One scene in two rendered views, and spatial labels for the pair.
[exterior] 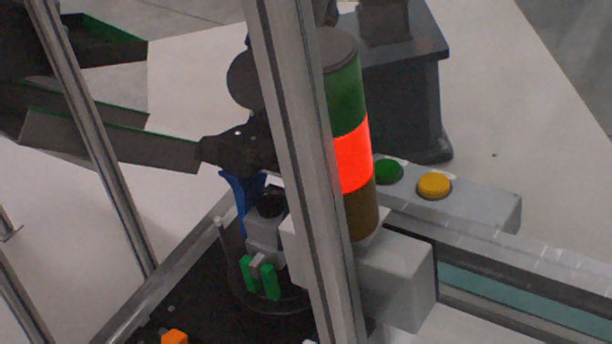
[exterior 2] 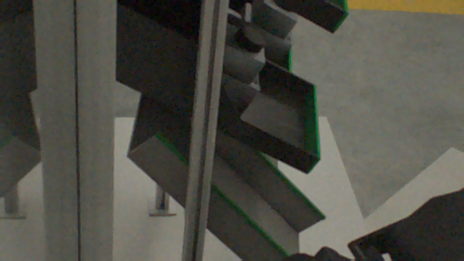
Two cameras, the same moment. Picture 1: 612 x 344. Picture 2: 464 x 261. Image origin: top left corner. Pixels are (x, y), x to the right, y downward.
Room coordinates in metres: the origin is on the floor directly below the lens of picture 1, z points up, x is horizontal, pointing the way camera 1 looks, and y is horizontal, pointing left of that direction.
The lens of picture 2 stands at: (0.26, -0.20, 1.73)
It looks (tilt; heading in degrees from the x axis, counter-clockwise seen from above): 36 degrees down; 39
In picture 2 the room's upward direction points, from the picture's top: 6 degrees clockwise
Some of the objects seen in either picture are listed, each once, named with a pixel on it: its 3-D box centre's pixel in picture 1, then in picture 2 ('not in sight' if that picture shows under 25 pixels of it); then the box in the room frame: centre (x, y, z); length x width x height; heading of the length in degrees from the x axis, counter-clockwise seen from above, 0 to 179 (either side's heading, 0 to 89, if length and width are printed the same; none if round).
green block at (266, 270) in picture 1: (270, 282); not in sight; (0.61, 0.06, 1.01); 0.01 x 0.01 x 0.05; 50
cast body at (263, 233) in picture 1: (270, 230); not in sight; (0.64, 0.05, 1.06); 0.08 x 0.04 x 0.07; 140
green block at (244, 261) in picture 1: (249, 274); not in sight; (0.63, 0.08, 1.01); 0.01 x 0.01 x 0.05; 50
